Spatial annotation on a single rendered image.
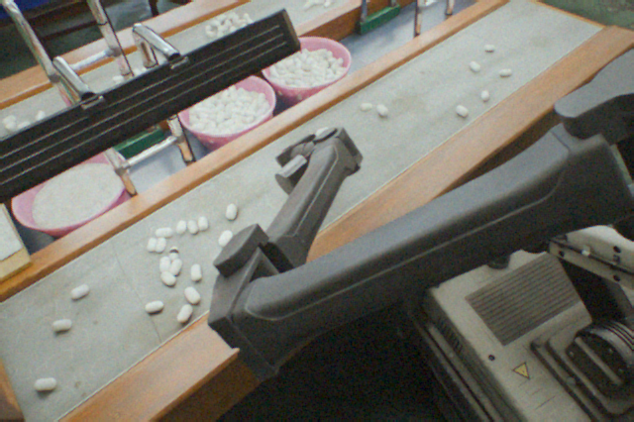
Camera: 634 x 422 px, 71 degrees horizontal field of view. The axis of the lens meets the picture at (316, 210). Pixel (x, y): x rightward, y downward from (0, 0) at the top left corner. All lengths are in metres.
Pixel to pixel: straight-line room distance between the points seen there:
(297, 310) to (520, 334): 0.88
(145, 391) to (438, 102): 0.97
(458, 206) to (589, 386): 0.85
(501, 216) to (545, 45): 1.29
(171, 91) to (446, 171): 0.61
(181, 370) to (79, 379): 0.19
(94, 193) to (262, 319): 0.87
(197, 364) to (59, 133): 0.43
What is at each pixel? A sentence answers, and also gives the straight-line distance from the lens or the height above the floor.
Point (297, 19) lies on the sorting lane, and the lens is 1.67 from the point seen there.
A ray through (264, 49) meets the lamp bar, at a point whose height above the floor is 1.07.
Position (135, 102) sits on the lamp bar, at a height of 1.09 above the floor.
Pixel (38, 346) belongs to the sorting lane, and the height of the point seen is 0.74.
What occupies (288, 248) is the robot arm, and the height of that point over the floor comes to 1.09.
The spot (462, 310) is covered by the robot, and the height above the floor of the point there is 0.47.
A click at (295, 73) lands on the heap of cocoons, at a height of 0.73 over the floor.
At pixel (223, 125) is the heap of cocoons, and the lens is 1.24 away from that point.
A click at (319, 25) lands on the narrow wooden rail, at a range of 1.58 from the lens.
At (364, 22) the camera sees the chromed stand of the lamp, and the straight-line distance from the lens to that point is 1.68.
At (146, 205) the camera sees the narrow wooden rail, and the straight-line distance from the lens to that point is 1.07.
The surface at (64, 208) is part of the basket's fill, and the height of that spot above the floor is 0.74.
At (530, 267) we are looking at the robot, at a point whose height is 0.48.
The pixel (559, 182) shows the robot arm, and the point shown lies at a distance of 0.32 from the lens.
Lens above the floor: 1.51
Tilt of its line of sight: 51 degrees down
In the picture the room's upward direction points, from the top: 6 degrees counter-clockwise
